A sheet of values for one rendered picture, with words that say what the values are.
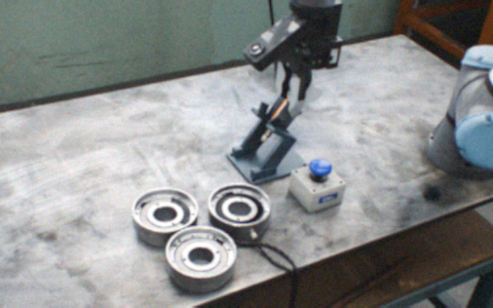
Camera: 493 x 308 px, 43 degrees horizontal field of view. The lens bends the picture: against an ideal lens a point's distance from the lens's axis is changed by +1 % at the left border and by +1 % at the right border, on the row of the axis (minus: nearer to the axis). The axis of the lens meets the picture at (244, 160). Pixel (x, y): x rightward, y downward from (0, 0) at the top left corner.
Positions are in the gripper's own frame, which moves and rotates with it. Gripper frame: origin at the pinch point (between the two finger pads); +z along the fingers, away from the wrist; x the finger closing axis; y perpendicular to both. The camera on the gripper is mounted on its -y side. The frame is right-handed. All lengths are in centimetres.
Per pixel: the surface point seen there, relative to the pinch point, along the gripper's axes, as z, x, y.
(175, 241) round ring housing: 8.8, -14.5, -27.9
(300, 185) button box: 8.2, -11.6, -3.2
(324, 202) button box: 10.1, -15.4, -0.2
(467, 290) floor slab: 92, 1, 83
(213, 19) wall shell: 58, 148, 63
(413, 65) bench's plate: 12, 20, 51
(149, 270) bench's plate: 11.8, -15.8, -32.8
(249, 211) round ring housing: 10.0, -12.1, -13.4
